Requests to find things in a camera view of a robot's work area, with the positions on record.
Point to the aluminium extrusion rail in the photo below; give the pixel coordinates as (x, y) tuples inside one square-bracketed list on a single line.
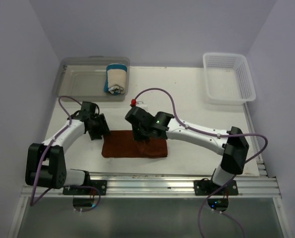
[(170, 186)]

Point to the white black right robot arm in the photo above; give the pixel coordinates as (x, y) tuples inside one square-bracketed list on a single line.
[(228, 143)]

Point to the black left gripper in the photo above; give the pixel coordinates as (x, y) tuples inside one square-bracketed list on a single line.
[(103, 130)]

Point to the white plastic mesh basket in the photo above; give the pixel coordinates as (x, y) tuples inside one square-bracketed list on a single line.
[(228, 79)]

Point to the blue beige Doraemon towel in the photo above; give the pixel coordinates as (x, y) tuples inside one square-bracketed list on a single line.
[(116, 75)]

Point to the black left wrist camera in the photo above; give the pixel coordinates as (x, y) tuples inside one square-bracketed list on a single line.
[(89, 109)]

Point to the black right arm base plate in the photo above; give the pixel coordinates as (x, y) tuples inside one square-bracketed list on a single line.
[(205, 187)]

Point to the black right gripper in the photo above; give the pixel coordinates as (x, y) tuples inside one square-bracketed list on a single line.
[(137, 137)]

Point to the rust orange towel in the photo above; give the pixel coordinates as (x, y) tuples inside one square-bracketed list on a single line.
[(121, 144)]

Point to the grey translucent plastic bin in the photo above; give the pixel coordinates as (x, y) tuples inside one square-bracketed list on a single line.
[(84, 78)]

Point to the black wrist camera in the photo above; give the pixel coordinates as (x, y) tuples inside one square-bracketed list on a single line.
[(139, 118), (89, 109)]

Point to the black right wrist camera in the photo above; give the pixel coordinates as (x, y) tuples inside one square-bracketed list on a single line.
[(139, 118)]

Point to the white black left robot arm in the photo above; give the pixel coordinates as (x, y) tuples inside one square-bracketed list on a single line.
[(46, 165)]

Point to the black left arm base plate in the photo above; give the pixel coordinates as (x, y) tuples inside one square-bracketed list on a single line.
[(93, 187)]

